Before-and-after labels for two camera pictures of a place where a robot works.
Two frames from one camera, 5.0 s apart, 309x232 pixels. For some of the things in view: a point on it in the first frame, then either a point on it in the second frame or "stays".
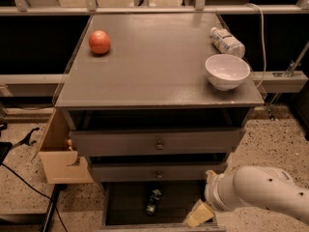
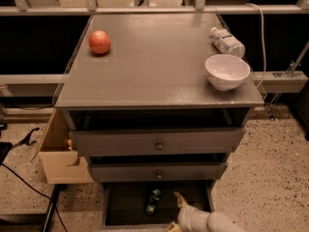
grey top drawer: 156,142 stays
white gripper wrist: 211,190 -> 184,217
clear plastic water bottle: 224,43 stays
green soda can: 154,198 stays
